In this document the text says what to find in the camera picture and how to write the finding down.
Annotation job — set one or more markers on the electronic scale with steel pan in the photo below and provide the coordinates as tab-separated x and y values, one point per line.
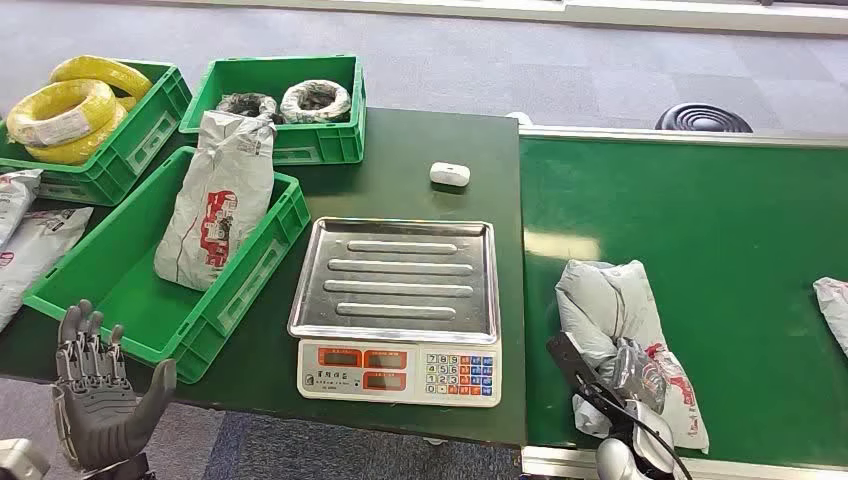
397	291

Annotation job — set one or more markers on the large flat grey mailer package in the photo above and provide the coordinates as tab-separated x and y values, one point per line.
36	252

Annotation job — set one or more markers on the green crate with yellow coils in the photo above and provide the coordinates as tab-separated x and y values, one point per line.
142	142

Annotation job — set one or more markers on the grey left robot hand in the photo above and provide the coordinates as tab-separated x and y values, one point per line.
99	411

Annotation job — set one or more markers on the green crate with wrapped coils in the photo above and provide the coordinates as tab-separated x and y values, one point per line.
318	142

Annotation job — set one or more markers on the tall grey red-print package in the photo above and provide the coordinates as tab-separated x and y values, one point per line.
218	212

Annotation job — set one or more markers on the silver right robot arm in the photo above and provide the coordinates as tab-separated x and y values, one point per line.
623	464

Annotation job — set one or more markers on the green conveyor belt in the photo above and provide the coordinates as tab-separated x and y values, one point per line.
729	218

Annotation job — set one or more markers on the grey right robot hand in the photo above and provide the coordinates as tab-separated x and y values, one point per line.
639	378

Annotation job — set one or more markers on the flat white red-print package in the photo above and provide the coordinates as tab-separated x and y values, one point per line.
833	308

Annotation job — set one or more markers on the black ribbed round object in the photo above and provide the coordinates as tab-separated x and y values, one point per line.
702	119

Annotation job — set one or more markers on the small white plastic case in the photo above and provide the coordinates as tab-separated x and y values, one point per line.
450	174

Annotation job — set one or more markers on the large green delivery crate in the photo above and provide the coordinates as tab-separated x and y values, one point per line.
132	291

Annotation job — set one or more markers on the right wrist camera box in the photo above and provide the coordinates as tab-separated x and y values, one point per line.
576	364

